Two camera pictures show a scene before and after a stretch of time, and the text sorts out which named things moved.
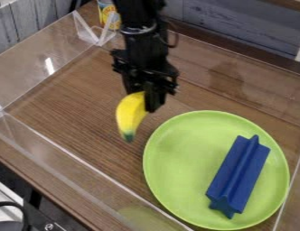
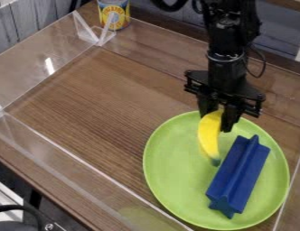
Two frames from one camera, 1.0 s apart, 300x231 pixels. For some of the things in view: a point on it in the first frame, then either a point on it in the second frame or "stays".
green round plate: [182, 161] stays
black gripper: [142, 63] → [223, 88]
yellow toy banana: [132, 114] → [208, 132]
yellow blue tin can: [109, 15] stays
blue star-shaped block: [233, 183] stays
